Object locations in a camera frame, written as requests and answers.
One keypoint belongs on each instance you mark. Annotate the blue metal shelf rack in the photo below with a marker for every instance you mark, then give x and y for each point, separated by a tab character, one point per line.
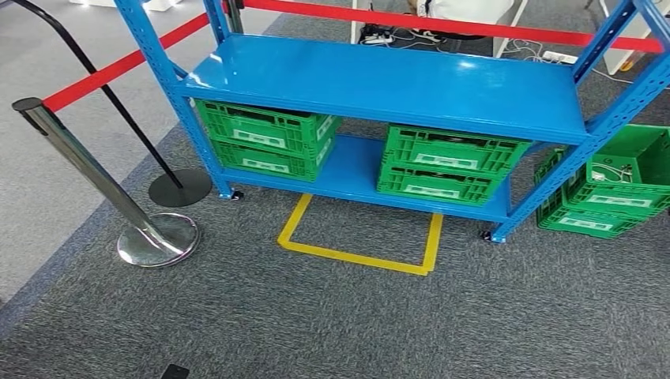
392	83

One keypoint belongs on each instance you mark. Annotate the green folding plastic crate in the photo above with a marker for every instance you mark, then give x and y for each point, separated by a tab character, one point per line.
261	162
450	151
267	128
581	222
439	187

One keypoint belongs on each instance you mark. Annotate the white power strip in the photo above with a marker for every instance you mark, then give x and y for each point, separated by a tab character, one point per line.
559	56
378	40

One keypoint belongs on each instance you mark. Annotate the black stanchion with round base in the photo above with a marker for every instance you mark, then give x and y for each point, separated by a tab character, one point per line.
178	187

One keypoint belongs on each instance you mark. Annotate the black power adapter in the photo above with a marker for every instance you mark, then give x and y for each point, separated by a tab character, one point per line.
374	30

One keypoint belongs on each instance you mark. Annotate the black stool with chrome base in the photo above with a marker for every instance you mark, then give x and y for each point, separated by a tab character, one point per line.
455	35

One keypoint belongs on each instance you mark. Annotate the red barrier belt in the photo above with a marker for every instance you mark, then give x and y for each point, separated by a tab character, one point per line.
445	25
120	65

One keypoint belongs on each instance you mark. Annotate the person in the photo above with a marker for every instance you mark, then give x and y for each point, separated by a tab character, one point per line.
460	8

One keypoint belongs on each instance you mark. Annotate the grey belt barrier post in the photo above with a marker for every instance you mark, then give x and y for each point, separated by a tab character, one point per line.
234	15

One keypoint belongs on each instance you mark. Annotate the chrome stanchion post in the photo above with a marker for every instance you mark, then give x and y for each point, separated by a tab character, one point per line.
104	183

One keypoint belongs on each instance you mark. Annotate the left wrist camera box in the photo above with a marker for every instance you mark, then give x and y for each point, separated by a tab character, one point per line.
174	372

